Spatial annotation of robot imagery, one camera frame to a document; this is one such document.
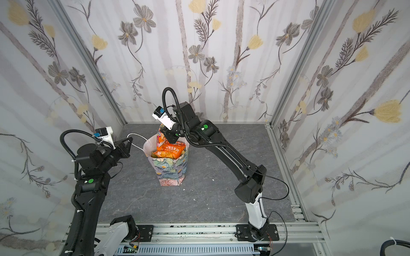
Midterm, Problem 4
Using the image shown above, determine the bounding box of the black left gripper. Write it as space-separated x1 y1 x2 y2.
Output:
97 135 132 173

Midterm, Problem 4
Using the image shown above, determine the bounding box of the red Fox's candy bag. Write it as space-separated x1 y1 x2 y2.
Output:
157 124 167 148

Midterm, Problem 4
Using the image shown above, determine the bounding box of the orange corn chips bag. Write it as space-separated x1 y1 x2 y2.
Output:
152 141 186 160

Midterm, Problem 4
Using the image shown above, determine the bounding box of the floral white paper bag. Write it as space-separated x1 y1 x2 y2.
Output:
127 133 190 186

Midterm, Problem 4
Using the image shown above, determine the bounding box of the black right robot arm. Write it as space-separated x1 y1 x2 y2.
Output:
158 87 267 203

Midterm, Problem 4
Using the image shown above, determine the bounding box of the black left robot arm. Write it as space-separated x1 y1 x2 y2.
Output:
60 129 140 256

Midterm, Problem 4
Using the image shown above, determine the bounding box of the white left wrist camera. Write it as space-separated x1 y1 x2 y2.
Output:
94 127 115 149

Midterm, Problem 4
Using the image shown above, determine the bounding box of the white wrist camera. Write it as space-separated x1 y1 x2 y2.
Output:
152 106 176 130
94 127 115 149

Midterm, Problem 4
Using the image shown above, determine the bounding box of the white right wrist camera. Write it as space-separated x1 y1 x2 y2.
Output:
152 106 176 130

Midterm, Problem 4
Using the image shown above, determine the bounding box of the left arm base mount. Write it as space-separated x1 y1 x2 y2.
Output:
94 215 154 256

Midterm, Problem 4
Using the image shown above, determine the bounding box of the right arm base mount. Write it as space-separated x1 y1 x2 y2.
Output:
235 193 280 243

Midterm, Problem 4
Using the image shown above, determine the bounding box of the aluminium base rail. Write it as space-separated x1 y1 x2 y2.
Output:
113 205 331 256

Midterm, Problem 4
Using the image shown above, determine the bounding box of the black corrugated cable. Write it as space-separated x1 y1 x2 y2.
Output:
380 237 410 256

